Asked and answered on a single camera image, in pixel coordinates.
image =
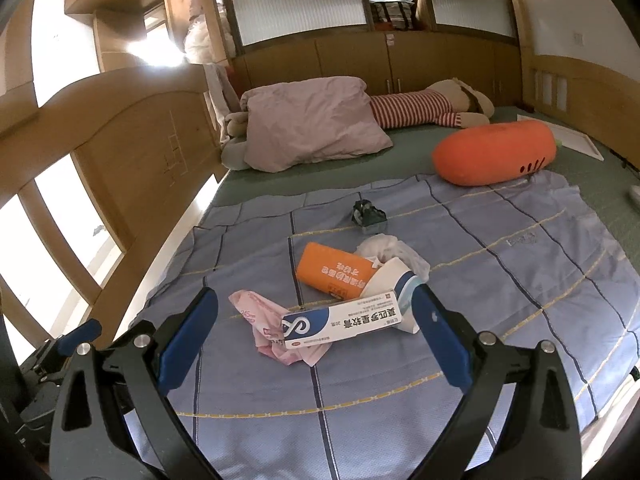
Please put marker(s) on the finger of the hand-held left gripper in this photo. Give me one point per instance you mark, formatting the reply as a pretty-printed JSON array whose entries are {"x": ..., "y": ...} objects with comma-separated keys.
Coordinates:
[{"x": 77, "y": 333}]

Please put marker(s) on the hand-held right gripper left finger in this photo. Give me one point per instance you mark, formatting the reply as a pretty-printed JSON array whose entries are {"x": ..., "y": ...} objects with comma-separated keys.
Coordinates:
[{"x": 190, "y": 330}]

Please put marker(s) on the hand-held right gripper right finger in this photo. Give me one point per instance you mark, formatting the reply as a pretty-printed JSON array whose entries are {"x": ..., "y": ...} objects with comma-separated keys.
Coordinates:
[{"x": 440, "y": 340}]

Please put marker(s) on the white and blue long box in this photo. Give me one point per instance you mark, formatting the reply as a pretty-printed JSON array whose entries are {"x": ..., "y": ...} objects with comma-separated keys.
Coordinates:
[{"x": 350, "y": 320}]

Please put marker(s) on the pink wrapper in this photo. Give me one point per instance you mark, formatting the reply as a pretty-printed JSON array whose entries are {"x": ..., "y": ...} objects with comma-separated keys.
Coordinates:
[{"x": 255, "y": 310}]

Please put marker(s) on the white paper cup blue band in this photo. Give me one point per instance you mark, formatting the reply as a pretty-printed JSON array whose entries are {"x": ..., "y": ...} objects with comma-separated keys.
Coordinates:
[{"x": 395, "y": 280}]

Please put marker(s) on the blue checked blanket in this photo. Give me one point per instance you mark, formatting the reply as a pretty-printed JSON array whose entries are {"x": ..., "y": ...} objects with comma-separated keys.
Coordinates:
[{"x": 500, "y": 285}]

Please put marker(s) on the white crumpled tissue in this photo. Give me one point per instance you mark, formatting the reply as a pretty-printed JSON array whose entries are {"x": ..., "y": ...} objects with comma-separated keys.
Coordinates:
[{"x": 385, "y": 250}]

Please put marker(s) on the orange packet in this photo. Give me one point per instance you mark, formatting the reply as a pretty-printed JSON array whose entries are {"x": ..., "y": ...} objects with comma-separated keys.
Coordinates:
[{"x": 330, "y": 270}]

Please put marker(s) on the small dark object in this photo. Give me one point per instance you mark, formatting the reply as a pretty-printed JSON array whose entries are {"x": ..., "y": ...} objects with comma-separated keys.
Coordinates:
[{"x": 367, "y": 215}]

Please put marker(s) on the green bed sheet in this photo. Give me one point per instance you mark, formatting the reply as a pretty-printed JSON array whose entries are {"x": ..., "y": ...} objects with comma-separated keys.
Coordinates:
[{"x": 410, "y": 160}]

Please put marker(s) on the grey plush toy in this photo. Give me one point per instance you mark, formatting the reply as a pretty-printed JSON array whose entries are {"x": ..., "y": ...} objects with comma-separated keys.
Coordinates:
[{"x": 235, "y": 152}]

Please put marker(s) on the orange carrot pillow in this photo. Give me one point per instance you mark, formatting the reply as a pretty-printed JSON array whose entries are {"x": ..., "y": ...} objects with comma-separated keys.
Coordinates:
[{"x": 490, "y": 152}]

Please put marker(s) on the striped plush toy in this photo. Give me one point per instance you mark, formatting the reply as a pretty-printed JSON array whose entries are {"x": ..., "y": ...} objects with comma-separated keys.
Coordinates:
[{"x": 410, "y": 107}]

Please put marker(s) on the grey hanging cloth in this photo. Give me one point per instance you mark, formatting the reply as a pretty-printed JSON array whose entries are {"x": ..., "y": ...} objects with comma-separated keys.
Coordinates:
[{"x": 220, "y": 92}]

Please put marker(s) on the pink pillow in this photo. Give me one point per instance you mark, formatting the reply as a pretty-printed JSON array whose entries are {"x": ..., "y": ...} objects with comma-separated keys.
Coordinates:
[{"x": 310, "y": 120}]

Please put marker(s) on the white small appliance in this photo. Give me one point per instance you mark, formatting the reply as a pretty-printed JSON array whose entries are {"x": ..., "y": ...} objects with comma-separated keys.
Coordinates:
[{"x": 634, "y": 193}]

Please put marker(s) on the white flat box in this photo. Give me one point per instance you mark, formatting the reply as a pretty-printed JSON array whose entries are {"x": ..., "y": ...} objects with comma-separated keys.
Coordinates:
[{"x": 575, "y": 137}]

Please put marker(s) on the wooden bed end board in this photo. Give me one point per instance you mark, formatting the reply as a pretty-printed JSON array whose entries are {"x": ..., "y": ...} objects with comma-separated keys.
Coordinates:
[{"x": 590, "y": 95}]

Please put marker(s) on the white fluffy bundle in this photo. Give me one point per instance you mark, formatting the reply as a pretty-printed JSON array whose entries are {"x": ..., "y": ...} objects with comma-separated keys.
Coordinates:
[{"x": 202, "y": 30}]

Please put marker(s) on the wooden bed rail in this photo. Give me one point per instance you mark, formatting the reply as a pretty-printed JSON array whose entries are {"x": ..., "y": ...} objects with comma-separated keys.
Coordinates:
[{"x": 140, "y": 130}]

